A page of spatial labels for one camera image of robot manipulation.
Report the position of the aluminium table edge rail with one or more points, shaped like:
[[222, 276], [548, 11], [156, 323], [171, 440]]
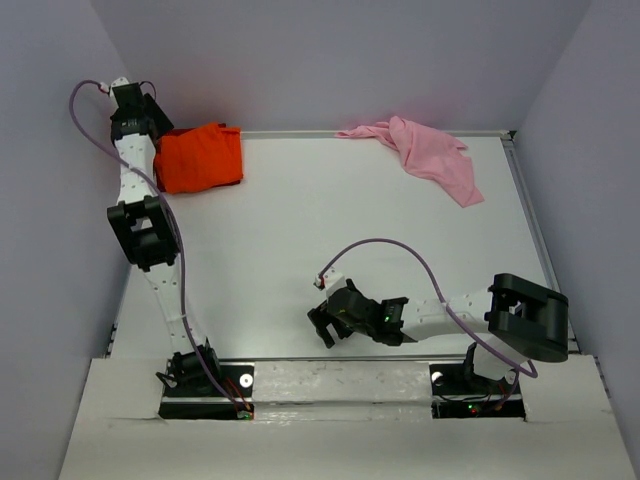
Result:
[[509, 147]]

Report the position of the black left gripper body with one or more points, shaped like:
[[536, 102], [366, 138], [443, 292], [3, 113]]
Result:
[[154, 112]]

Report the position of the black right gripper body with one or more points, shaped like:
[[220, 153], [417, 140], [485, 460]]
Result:
[[322, 318]]

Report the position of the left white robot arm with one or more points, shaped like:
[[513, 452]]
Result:
[[147, 232]]

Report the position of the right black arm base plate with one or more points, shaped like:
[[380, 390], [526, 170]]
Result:
[[457, 394]]

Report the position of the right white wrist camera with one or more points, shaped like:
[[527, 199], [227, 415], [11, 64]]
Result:
[[330, 281]]

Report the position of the pink t-shirt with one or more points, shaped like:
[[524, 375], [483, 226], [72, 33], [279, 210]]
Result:
[[426, 153]]

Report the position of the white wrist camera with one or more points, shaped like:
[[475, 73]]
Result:
[[330, 281], [107, 87]]

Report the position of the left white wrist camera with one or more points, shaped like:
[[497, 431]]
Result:
[[107, 87]]

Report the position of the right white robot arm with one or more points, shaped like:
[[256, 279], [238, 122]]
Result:
[[512, 324]]

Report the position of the orange t-shirt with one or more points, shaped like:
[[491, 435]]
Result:
[[200, 157]]

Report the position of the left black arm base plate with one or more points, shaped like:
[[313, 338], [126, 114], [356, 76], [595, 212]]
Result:
[[200, 400]]

